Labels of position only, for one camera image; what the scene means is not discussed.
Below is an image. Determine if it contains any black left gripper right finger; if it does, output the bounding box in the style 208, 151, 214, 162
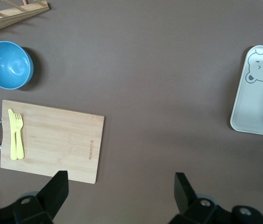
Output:
168, 172, 263, 224

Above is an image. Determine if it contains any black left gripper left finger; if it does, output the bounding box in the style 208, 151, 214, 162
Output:
0, 170, 69, 224

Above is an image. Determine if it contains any wooden cutting board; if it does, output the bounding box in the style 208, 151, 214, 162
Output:
0, 99, 105, 185

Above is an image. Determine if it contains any yellow plastic fork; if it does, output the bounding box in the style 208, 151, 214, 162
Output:
14, 112, 26, 160

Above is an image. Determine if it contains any yellow plastic knife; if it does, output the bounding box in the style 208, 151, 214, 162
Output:
7, 108, 18, 161

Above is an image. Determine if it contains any brown table cover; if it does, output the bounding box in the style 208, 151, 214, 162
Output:
0, 0, 263, 224

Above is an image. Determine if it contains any cream tray with bear print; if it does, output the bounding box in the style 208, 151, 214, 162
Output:
229, 45, 263, 138

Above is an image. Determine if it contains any blue bowl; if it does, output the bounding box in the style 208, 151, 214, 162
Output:
0, 41, 34, 90

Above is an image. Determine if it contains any wooden dish rack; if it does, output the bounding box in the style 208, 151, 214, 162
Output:
0, 0, 50, 37

